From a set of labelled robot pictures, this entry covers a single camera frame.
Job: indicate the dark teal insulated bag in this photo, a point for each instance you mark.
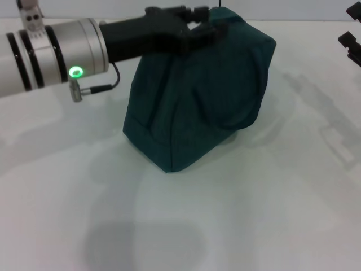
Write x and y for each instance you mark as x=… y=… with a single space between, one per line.
x=197 y=113

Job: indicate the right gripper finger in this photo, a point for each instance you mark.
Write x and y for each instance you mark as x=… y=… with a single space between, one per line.
x=354 y=45
x=356 y=9

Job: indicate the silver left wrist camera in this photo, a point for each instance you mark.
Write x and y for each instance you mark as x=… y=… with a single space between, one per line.
x=32 y=17

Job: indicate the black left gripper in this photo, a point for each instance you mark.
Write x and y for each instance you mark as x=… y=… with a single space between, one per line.
x=141 y=36

